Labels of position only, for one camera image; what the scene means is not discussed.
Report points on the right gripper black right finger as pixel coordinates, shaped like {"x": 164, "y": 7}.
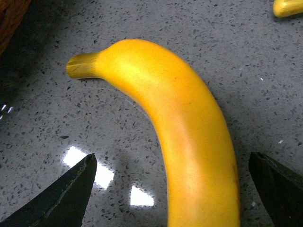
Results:
{"x": 280, "y": 190}

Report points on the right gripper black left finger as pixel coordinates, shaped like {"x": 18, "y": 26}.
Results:
{"x": 63, "y": 203}

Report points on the yellow banana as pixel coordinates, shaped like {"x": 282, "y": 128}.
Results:
{"x": 286, "y": 8}
{"x": 200, "y": 163}

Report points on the light brown wicker apple basket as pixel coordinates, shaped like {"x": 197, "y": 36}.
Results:
{"x": 11, "y": 15}

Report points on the yellow banana behind basket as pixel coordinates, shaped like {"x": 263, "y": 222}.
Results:
{"x": 286, "y": 8}

